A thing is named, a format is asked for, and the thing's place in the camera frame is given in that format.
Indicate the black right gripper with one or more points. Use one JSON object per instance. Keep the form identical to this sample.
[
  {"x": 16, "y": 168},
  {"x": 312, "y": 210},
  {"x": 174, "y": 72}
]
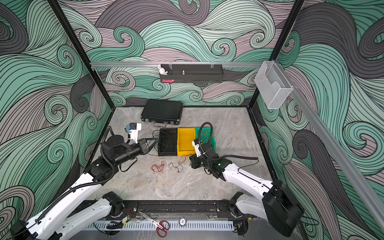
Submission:
[{"x": 193, "y": 159}]

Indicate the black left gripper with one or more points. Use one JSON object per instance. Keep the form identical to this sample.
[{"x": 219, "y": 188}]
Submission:
[{"x": 143, "y": 145}]

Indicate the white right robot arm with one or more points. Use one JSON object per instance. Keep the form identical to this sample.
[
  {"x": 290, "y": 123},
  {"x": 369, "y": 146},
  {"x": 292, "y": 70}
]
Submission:
[{"x": 258, "y": 188}]

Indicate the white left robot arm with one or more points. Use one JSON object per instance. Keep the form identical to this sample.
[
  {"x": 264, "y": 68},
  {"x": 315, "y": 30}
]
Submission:
[{"x": 57, "y": 221}]

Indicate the black plastic bin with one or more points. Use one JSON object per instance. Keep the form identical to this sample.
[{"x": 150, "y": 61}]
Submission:
[{"x": 167, "y": 145}]

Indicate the green plastic bin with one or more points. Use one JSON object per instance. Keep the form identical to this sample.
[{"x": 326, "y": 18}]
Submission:
[{"x": 205, "y": 134}]

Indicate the black aluminium carry case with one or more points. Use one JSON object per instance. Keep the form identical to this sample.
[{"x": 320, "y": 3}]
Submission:
[{"x": 162, "y": 112}]

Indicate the yellow plastic bin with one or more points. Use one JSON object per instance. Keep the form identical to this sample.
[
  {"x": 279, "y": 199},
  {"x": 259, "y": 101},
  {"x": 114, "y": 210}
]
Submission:
[{"x": 184, "y": 141}]

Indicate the round blue white button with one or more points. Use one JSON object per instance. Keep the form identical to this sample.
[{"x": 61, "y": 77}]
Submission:
[{"x": 182, "y": 222}]

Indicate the white rabbit figurine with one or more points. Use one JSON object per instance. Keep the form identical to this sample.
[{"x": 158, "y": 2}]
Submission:
[{"x": 162, "y": 70}]

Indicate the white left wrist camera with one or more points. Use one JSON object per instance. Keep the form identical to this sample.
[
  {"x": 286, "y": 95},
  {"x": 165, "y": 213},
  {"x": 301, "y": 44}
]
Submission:
[{"x": 133, "y": 130}]

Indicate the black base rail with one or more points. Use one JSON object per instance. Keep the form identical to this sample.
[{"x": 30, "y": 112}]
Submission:
[{"x": 183, "y": 207}]

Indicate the white slotted cable duct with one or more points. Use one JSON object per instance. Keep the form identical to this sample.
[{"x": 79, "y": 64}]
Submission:
[{"x": 175, "y": 226}]

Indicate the black wall shelf tray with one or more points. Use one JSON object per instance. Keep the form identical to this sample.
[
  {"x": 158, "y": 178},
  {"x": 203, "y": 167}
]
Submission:
[{"x": 193, "y": 73}]

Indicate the red handled scissors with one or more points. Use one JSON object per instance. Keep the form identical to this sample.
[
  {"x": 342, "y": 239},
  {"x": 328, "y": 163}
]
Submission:
[{"x": 162, "y": 227}]

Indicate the clear acrylic wall holder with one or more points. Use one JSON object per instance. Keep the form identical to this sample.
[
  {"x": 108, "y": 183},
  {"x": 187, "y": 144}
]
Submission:
[{"x": 273, "y": 84}]

